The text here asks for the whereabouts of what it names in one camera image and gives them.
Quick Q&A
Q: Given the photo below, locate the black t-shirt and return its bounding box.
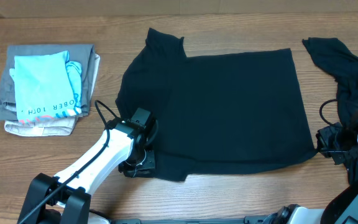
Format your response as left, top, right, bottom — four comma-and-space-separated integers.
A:
116, 29, 316, 181

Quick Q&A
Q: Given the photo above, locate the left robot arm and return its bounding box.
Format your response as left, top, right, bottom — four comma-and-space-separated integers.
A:
18, 108, 158, 224

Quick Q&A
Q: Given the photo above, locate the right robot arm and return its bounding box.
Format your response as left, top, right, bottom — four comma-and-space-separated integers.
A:
261, 101, 358, 224

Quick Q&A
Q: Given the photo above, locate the black clothes pile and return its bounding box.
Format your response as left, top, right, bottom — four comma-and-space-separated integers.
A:
301, 37, 358, 184

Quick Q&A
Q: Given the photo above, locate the beige folded garment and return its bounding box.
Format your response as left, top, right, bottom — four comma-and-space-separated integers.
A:
4, 57, 99, 137

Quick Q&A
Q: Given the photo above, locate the light blue folded shirt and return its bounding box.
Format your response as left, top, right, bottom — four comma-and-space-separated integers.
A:
9, 50, 82, 123

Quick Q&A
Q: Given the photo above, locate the grey folded garment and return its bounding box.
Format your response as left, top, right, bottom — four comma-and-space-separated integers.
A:
0, 44, 96, 121

